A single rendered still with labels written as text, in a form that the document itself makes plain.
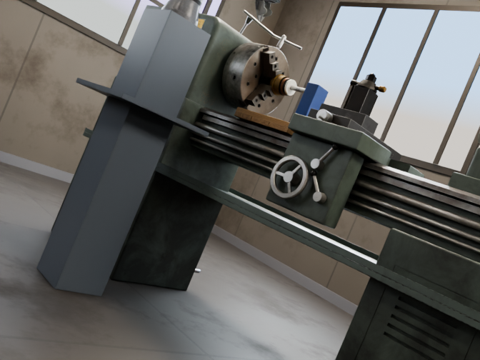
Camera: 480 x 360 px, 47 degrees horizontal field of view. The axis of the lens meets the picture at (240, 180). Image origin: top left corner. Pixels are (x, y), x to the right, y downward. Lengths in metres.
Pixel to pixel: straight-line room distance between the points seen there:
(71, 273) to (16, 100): 2.72
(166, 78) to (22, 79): 2.68
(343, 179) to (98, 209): 0.89
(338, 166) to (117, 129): 0.81
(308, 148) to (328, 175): 0.13
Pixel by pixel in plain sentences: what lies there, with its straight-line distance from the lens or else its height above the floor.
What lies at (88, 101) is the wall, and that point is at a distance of 4.87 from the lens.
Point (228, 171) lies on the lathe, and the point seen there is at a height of 0.64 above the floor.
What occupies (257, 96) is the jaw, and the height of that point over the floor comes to 0.99.
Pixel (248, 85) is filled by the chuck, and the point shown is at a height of 1.02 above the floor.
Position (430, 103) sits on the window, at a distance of 4.39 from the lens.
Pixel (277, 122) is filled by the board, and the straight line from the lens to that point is 2.15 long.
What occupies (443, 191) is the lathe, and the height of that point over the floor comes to 0.84.
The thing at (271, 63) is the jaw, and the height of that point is 1.15.
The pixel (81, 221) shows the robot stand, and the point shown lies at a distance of 2.08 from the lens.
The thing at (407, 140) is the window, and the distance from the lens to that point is 4.36.
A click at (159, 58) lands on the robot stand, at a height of 0.93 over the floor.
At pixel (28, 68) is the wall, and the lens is 4.67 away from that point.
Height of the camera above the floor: 0.65
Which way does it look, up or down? 1 degrees down
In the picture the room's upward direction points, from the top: 23 degrees clockwise
